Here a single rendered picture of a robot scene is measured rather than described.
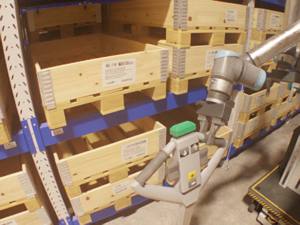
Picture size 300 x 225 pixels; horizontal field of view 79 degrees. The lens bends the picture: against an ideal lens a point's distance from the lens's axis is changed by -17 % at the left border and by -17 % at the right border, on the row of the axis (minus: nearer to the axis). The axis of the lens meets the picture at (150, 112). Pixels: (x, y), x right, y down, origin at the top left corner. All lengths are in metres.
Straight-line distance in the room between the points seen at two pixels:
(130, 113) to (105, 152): 0.31
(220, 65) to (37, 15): 1.92
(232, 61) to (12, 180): 1.31
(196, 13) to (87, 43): 1.29
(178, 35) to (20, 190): 1.41
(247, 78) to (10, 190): 1.40
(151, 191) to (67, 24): 2.01
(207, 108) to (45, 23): 1.92
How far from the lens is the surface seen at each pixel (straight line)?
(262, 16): 2.23
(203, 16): 1.58
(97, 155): 1.42
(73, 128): 1.35
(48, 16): 2.36
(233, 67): 0.81
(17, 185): 1.44
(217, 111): 0.77
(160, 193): 0.73
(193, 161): 0.75
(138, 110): 1.48
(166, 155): 0.68
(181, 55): 1.48
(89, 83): 1.20
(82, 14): 2.44
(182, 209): 0.87
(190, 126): 0.71
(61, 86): 1.17
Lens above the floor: 1.78
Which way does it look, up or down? 27 degrees down
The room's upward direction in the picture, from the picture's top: straight up
